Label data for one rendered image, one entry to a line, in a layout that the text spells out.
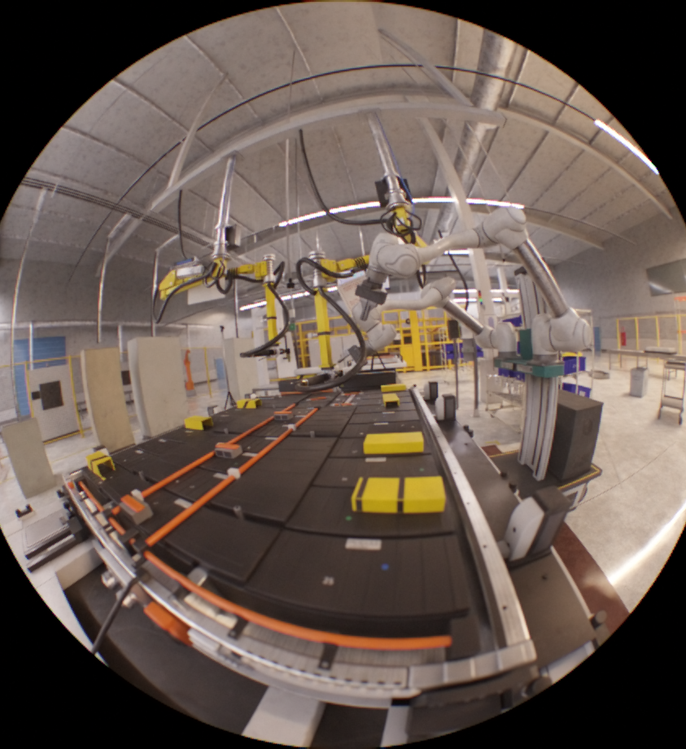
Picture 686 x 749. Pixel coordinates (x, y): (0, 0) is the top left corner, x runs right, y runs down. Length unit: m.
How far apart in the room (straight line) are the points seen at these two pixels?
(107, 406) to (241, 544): 4.57
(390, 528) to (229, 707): 0.48
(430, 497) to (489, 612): 0.22
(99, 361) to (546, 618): 5.12
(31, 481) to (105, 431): 1.83
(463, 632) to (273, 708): 0.30
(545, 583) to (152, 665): 0.75
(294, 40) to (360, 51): 1.97
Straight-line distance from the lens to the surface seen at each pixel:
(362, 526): 0.40
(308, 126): 2.37
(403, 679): 0.30
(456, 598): 0.32
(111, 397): 4.89
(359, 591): 0.32
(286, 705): 0.47
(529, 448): 1.97
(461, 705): 0.42
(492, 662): 0.31
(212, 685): 0.58
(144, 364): 5.16
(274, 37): 9.06
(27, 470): 4.53
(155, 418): 5.25
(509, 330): 1.76
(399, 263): 0.76
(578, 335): 1.21
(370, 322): 1.24
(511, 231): 1.08
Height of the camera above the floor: 1.28
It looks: 6 degrees down
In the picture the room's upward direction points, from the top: 6 degrees counter-clockwise
